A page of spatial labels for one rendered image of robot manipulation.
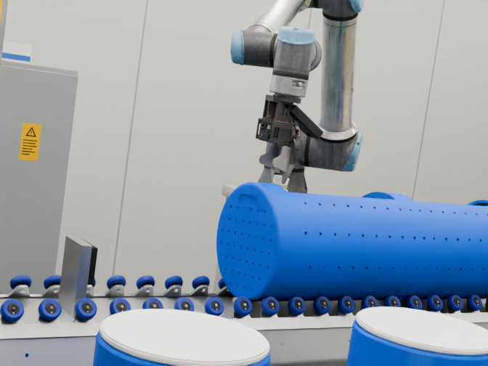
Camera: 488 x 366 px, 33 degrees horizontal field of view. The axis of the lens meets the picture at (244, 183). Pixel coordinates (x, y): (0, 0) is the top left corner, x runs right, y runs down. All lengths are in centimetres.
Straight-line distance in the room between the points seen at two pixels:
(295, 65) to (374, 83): 384
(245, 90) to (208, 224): 87
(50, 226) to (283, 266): 169
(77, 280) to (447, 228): 98
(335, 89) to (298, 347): 110
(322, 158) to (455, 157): 356
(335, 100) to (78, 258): 133
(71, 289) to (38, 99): 163
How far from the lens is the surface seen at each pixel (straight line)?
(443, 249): 218
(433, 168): 629
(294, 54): 199
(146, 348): 127
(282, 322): 194
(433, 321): 172
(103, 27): 477
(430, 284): 220
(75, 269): 177
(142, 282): 197
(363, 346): 160
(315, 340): 200
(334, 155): 292
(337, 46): 271
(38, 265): 343
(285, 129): 201
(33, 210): 337
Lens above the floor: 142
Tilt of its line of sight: 6 degrees down
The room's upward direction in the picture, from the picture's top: 8 degrees clockwise
